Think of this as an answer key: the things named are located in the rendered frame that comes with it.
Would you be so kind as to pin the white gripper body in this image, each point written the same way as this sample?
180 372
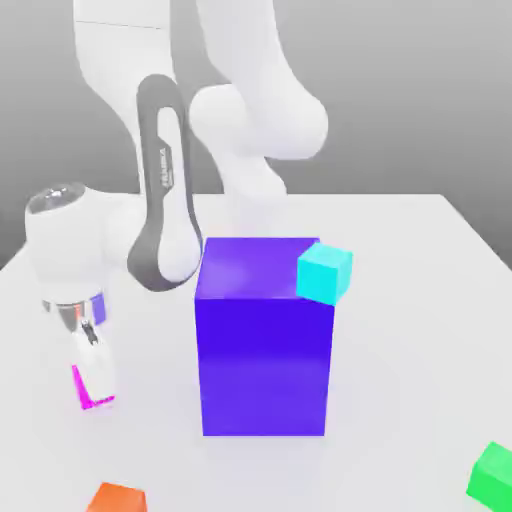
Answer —
98 366

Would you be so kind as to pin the small magenta cube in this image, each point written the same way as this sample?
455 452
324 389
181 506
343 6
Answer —
81 390

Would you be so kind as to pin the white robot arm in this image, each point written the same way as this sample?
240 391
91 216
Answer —
256 104

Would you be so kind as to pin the small orange cube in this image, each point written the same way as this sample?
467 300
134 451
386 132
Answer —
116 499

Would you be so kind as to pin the small cyan cube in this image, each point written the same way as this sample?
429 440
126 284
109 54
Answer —
322 276

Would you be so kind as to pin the small green cube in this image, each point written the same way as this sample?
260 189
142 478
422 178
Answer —
492 478

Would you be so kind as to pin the large blue box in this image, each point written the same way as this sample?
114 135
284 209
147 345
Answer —
264 360

